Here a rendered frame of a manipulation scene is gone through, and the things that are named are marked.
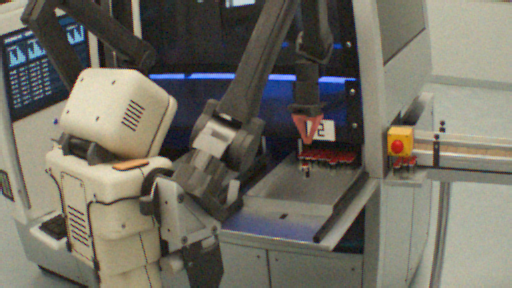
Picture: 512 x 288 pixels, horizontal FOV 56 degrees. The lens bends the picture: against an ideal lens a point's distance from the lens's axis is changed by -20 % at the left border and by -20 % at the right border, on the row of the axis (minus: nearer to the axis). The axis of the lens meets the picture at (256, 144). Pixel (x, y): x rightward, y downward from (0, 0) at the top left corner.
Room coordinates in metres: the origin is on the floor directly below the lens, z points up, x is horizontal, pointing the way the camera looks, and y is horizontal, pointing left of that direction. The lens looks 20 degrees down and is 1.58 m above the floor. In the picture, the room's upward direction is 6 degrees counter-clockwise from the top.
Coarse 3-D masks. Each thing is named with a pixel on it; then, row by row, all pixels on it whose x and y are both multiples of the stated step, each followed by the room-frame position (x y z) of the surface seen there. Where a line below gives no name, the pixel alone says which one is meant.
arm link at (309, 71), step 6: (300, 60) 1.41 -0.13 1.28; (306, 60) 1.39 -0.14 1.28; (312, 60) 1.40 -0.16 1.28; (300, 66) 1.38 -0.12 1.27; (306, 66) 1.38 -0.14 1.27; (312, 66) 1.38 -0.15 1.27; (300, 72) 1.38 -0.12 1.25; (306, 72) 1.38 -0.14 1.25; (312, 72) 1.38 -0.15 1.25; (300, 78) 1.38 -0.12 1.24; (306, 78) 1.37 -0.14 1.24; (312, 78) 1.38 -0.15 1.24; (318, 78) 1.39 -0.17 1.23
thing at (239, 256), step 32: (416, 128) 2.00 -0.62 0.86; (416, 192) 2.03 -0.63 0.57; (32, 224) 2.44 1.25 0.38; (416, 224) 2.08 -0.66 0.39; (32, 256) 2.50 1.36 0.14; (64, 256) 2.33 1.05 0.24; (224, 256) 1.83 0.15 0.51; (256, 256) 1.76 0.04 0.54; (288, 256) 1.70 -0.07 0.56; (320, 256) 1.64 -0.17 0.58; (352, 256) 1.58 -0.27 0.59; (384, 256) 1.60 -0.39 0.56; (416, 256) 2.14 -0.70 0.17
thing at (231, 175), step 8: (264, 152) 1.77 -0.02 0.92; (176, 160) 1.79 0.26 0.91; (184, 160) 1.82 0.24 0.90; (256, 160) 1.71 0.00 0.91; (264, 160) 1.76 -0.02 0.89; (176, 168) 1.77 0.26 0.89; (248, 168) 1.67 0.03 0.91; (232, 176) 1.69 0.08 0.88; (240, 176) 1.62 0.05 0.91; (224, 184) 1.63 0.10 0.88; (224, 192) 1.54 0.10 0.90
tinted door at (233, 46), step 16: (224, 0) 1.78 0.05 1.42; (240, 0) 1.75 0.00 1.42; (256, 0) 1.72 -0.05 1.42; (224, 16) 1.78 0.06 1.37; (240, 16) 1.75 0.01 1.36; (256, 16) 1.73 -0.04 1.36; (336, 16) 1.60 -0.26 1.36; (352, 16) 1.58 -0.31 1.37; (224, 32) 1.78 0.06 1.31; (240, 32) 1.76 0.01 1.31; (288, 32) 1.68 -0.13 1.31; (336, 32) 1.60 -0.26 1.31; (240, 48) 1.76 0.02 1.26; (288, 48) 1.68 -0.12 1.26; (336, 48) 1.61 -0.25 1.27; (288, 64) 1.68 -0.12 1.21; (336, 64) 1.61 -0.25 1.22
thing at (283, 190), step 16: (288, 160) 1.72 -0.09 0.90; (272, 176) 1.62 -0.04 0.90; (288, 176) 1.64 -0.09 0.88; (320, 176) 1.61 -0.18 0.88; (336, 176) 1.60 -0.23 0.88; (352, 176) 1.58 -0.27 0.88; (256, 192) 1.53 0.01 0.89; (272, 192) 1.54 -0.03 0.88; (288, 192) 1.53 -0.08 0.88; (304, 192) 1.51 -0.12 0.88; (320, 192) 1.50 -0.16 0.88; (336, 192) 1.49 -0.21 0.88; (256, 208) 1.45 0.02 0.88; (272, 208) 1.43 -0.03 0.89; (288, 208) 1.40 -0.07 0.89; (304, 208) 1.38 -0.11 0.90; (320, 208) 1.36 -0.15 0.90
